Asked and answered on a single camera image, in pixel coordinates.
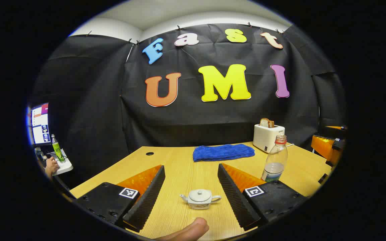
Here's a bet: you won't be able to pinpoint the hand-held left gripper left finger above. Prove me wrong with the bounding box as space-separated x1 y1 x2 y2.
74 165 166 233

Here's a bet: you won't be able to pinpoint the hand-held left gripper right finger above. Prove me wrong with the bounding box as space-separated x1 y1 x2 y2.
217 163 309 231

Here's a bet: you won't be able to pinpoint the white ceramic teacup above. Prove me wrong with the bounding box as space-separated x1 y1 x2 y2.
180 189 222 210

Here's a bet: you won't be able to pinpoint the clear plastic water bottle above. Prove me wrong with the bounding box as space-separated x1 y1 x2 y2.
262 135 288 182

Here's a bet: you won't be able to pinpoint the green drink bottle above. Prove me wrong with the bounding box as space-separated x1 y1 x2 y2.
51 134 65 163

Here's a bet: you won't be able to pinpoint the blue towel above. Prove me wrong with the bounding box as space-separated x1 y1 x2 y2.
193 144 256 162

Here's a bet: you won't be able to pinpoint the white toaster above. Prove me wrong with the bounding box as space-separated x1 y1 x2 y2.
253 124 285 153

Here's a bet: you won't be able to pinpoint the white side table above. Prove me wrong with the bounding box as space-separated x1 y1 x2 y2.
47 149 73 175

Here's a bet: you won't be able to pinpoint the black backdrop cloth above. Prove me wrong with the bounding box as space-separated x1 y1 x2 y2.
29 23 346 188

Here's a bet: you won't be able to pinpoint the computer monitor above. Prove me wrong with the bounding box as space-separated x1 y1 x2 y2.
29 103 51 147

